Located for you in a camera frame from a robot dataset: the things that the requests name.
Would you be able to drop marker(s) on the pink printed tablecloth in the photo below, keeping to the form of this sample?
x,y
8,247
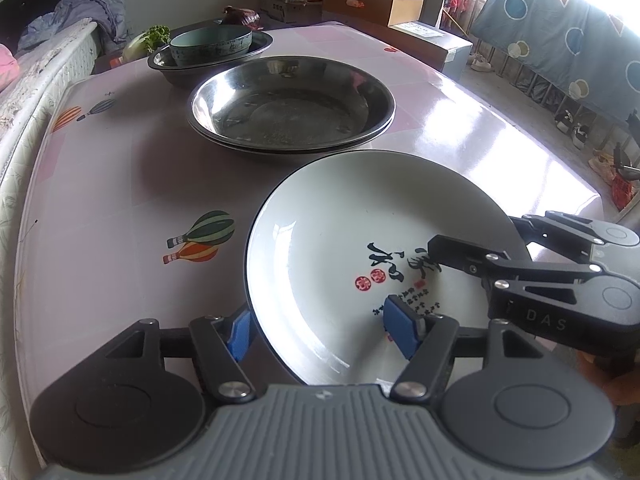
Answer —
x,y
125,185

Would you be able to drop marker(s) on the black and white shoe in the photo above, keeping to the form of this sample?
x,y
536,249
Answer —
x,y
581,136
564,122

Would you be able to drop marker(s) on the teal ceramic bowl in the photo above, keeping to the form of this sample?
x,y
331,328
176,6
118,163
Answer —
x,y
210,45

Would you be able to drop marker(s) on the deep steel bowl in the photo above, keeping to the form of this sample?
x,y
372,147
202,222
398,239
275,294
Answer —
x,y
175,76

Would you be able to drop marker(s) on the white cardboard box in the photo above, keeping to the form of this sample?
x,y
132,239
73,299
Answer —
x,y
285,5

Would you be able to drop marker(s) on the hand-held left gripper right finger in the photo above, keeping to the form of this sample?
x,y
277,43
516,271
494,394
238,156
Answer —
x,y
400,325

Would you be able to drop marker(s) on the shallow steel plate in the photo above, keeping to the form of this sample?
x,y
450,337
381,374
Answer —
x,y
290,105
280,154

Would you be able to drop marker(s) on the napa cabbage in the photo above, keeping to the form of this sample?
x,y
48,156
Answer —
x,y
142,45

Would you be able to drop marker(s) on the white printed ceramic plate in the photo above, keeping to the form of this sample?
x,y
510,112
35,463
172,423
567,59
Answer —
x,y
325,220

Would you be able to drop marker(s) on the grey box with white label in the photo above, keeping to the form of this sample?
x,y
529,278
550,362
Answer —
x,y
440,50

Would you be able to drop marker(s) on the white mattress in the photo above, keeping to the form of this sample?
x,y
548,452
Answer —
x,y
30,125

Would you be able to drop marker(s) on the blue crumpled clothing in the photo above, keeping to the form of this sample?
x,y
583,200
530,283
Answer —
x,y
80,15

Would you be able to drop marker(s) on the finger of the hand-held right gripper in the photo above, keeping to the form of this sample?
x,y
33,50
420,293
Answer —
x,y
555,227
475,255

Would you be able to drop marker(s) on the person's right hand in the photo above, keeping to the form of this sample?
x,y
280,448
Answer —
x,y
620,380

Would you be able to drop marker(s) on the blue printed hanging blanket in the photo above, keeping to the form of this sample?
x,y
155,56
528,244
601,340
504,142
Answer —
x,y
560,35

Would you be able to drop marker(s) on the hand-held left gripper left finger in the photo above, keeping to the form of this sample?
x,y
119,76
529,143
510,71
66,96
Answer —
x,y
236,334

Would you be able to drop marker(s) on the grey printed appliance box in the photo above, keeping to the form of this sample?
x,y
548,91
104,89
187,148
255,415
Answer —
x,y
241,16

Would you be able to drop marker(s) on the open brown cardboard box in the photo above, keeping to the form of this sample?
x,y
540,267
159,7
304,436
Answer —
x,y
370,7

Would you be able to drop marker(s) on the pink cloth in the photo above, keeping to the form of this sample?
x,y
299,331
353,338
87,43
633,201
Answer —
x,y
7,65

